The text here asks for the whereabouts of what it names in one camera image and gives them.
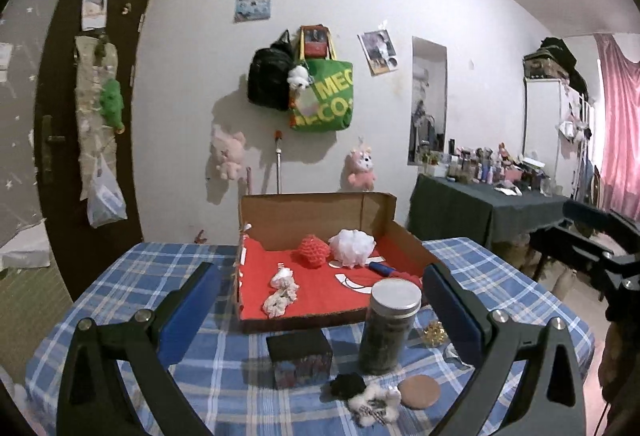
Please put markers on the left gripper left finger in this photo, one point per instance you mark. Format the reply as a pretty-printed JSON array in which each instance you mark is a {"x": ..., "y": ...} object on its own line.
[{"x": 176, "y": 320}]

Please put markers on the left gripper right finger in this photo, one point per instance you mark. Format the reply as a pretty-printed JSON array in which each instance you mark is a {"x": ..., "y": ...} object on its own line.
[{"x": 479, "y": 335}]

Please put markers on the blue foam roller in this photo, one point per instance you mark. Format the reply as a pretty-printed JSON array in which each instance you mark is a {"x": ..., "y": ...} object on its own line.
[{"x": 381, "y": 269}]

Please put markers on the cream fuzzy scrunchie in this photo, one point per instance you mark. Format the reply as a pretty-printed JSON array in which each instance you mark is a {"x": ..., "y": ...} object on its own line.
[{"x": 277, "y": 303}]

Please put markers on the white soft cloth piece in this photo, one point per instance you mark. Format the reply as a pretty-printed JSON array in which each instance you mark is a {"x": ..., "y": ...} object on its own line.
[{"x": 283, "y": 278}]

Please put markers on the red yarn ball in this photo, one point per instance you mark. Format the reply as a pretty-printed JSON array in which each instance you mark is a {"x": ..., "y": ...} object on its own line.
[{"x": 408, "y": 277}]

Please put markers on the short jar gold contents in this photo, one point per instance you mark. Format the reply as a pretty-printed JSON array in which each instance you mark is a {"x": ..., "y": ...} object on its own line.
[{"x": 434, "y": 335}]

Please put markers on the tall jar dark contents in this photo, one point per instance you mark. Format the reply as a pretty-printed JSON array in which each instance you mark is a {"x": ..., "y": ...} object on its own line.
[{"x": 393, "y": 305}]

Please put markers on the pink curtain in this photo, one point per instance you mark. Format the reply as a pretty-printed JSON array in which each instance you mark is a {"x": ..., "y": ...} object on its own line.
[{"x": 620, "y": 163}]

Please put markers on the round beige powder puff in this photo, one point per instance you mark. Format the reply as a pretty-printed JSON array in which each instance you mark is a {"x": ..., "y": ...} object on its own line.
[{"x": 419, "y": 392}]

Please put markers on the dark green side table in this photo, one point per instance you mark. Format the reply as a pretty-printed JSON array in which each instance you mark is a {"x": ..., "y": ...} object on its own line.
[{"x": 440, "y": 209}]

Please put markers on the dark wooden door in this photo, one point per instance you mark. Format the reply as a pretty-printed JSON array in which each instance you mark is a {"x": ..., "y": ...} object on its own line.
[{"x": 70, "y": 134}]

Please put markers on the white fluffy plush toy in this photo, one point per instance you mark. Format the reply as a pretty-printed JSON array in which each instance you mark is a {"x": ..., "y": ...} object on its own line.
[{"x": 376, "y": 405}]

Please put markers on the small dark box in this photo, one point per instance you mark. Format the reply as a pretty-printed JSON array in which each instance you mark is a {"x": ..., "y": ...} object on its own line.
[{"x": 300, "y": 358}]

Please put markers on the black scrunchie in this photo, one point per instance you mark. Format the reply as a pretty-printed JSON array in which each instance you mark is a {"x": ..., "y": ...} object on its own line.
[{"x": 347, "y": 385}]

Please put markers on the white mesh bath pouf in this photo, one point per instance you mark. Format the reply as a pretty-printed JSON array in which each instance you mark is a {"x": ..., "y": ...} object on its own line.
[{"x": 351, "y": 248}]

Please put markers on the white wardrobe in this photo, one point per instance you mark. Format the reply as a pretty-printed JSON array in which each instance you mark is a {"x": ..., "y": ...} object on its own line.
[{"x": 555, "y": 132}]

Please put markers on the red cardboard box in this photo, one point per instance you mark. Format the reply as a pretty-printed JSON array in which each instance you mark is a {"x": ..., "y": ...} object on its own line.
[{"x": 272, "y": 227}]

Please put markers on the plastic bag on door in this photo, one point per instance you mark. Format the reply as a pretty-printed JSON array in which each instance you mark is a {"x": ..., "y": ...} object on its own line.
[{"x": 106, "y": 203}]

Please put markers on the blue plaid tablecloth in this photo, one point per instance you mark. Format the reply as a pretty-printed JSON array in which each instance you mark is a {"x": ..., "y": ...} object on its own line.
[{"x": 226, "y": 374}]

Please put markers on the red knitted ball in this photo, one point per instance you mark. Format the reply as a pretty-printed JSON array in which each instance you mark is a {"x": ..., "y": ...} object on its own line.
[{"x": 313, "y": 252}]

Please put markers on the pink bear plush right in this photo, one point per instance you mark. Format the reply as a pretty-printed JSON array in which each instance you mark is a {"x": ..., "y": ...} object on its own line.
[{"x": 360, "y": 172}]

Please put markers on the pale pink plush left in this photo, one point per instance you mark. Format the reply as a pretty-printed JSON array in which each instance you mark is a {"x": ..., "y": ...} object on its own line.
[{"x": 229, "y": 151}]

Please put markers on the green plush on door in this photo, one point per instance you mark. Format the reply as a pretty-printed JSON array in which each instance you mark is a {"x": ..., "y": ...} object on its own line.
[{"x": 112, "y": 105}]

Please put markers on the black backpack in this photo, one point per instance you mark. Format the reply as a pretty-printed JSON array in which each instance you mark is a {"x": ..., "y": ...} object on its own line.
[{"x": 267, "y": 79}]

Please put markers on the green tote bag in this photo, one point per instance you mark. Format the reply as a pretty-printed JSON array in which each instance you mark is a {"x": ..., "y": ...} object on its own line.
[{"x": 328, "y": 103}]

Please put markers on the white dog plush on bag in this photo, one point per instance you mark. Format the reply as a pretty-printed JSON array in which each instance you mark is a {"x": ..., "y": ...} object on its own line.
[{"x": 298, "y": 78}]

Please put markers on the photo on door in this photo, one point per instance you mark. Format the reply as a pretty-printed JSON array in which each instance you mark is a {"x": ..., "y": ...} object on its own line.
[{"x": 93, "y": 14}]

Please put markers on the photo poster on wall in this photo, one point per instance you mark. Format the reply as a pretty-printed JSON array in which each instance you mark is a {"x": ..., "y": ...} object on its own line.
[{"x": 379, "y": 51}]

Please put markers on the blue wall poster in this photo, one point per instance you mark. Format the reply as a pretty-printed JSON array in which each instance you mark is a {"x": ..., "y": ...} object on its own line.
[{"x": 250, "y": 10}]

